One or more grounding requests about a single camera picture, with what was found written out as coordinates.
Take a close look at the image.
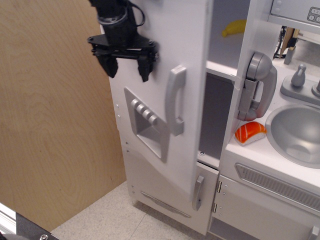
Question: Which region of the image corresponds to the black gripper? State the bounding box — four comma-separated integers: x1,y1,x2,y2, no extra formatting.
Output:
87,21,158,82

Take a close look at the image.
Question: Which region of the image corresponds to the white toy fridge door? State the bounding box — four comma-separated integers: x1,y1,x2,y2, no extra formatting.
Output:
110,0,213,201

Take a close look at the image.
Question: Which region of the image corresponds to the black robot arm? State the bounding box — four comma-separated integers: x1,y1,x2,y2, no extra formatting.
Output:
87,0,158,82

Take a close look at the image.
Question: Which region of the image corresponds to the white toy fridge cabinet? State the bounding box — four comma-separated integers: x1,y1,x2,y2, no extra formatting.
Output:
198,0,280,170

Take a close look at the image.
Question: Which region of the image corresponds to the grey ice dispenser box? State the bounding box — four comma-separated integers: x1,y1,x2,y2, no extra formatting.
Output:
124,88,170,163

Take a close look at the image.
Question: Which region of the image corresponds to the yellow toy banana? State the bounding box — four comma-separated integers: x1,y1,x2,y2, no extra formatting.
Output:
221,19,247,38

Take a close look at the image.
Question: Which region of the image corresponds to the white lower freezer door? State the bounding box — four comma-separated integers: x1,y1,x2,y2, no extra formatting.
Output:
122,142,219,235

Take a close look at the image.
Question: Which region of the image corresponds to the salmon nigiri sushi toy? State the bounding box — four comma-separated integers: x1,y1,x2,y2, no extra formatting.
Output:
234,121,267,146

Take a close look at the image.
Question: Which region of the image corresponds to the grey toy faucet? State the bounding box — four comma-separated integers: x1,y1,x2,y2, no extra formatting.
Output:
280,64,320,106

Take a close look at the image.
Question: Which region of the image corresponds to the white oven door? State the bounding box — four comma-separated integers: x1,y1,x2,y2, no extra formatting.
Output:
209,175,320,240

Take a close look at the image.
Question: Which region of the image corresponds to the grey toy sink basin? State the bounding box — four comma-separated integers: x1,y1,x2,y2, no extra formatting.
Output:
265,104,320,169

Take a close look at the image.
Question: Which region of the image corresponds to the grey toy microwave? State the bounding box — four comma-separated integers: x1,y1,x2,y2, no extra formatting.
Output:
268,0,320,27

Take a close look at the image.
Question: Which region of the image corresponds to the grey oven vent panel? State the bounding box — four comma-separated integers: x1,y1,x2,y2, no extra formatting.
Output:
234,163,320,212

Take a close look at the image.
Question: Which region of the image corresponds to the grey fridge door handle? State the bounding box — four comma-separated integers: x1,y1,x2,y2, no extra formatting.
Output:
164,65,187,137

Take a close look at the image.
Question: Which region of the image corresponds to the grey toy wall phone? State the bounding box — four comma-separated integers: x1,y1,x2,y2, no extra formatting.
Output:
237,52,278,122

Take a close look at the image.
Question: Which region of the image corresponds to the grey freezer door handle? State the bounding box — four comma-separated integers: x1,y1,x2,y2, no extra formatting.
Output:
192,174,205,211

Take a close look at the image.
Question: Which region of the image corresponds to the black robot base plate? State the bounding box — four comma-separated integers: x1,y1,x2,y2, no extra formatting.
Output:
0,212,59,240

